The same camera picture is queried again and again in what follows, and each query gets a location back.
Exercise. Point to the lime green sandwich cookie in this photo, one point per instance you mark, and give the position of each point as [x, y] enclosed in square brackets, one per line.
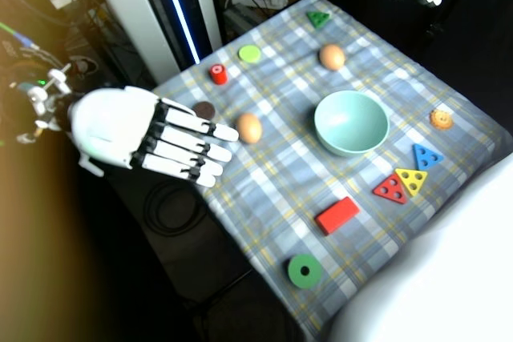
[249, 54]

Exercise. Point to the brown egg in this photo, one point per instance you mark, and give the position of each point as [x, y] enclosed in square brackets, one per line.
[332, 57]
[249, 127]

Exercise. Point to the blue triangle block with holes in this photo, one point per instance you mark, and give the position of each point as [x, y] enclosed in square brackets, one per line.
[426, 156]

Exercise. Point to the yellow triangle block with holes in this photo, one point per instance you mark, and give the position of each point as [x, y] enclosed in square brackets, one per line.
[412, 180]

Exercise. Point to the blue plaid cloth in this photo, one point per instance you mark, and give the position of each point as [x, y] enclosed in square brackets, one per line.
[280, 182]

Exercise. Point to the green triangle block with holes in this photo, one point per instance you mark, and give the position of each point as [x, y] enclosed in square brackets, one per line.
[318, 18]

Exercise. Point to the large blurred white surface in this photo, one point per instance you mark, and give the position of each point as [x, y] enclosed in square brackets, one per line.
[441, 278]

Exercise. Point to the red triangle block with holes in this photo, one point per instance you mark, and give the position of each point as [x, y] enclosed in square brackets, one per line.
[389, 190]

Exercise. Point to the yellow round biscuit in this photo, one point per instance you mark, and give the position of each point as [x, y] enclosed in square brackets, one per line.
[441, 119]

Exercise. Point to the white column with blue light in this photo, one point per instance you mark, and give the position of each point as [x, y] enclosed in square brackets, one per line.
[132, 5]

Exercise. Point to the mint green bowl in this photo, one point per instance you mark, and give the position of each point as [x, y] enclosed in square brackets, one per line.
[352, 133]

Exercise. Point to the red cylinder block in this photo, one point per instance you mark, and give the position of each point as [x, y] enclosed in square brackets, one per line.
[218, 75]

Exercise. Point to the dark brown sandwich cookie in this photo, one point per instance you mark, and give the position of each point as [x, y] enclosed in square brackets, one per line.
[204, 109]

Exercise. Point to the red rectangular block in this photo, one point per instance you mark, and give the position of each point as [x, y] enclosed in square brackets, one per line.
[336, 216]

